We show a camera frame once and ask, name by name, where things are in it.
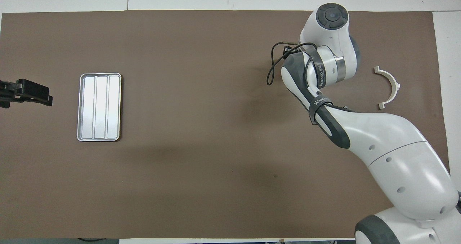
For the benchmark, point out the white semicircular bracket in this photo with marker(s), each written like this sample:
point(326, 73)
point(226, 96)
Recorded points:
point(392, 83)

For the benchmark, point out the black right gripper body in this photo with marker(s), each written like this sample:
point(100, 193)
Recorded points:
point(287, 50)

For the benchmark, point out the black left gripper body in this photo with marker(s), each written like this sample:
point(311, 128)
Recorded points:
point(30, 89)

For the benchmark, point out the silver metal tray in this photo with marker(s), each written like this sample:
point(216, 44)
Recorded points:
point(99, 107)

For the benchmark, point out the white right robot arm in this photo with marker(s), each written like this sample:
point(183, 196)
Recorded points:
point(396, 139)

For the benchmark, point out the brown table mat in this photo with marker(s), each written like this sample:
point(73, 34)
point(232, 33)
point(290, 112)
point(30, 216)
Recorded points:
point(187, 146)

